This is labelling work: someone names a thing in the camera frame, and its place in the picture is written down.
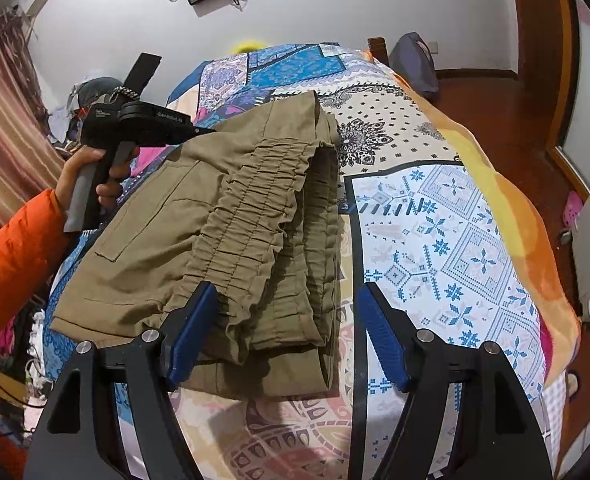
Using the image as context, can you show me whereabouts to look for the yellow plush object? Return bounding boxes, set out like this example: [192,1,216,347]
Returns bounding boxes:
[230,35,272,54]

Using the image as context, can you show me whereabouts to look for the brown wooden door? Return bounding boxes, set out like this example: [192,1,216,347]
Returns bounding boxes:
[507,0,550,78]

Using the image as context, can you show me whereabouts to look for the clothes pile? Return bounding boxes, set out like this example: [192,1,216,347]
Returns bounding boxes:
[0,300,58,480]

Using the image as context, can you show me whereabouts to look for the pink slippers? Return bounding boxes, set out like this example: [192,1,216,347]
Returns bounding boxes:
[562,192,586,229]

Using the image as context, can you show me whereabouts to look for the orange fleece blanket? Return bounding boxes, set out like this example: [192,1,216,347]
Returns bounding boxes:
[362,47,583,391]

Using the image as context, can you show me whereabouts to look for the olive green pants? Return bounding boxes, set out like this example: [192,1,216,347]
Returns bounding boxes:
[50,91,346,401]

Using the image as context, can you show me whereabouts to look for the person's left forearm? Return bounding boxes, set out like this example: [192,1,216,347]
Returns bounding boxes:
[0,187,76,361]

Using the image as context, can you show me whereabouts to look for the striped brown curtain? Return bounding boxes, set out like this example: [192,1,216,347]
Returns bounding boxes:
[0,5,70,246]

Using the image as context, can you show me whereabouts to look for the person's left hand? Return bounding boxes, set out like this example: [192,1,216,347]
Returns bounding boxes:
[55,147,134,216]

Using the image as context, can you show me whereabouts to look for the pink cloth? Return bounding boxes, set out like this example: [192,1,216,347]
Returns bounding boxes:
[131,147,170,177]

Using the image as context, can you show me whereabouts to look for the white sliding wardrobe door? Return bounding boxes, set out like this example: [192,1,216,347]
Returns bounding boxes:
[547,0,590,196]

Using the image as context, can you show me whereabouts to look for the wooden bed post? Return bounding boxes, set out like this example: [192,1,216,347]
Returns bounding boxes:
[367,37,390,66]

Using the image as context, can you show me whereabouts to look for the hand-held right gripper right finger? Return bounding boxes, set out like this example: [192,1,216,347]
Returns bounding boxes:
[347,281,558,480]

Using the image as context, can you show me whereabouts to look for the grey backpack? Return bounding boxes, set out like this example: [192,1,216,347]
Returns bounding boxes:
[390,32,439,99]

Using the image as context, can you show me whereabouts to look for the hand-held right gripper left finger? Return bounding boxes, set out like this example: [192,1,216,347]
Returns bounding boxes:
[25,280,220,480]

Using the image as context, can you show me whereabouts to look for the patchwork printed blanket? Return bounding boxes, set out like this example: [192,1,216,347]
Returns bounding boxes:
[42,42,550,480]

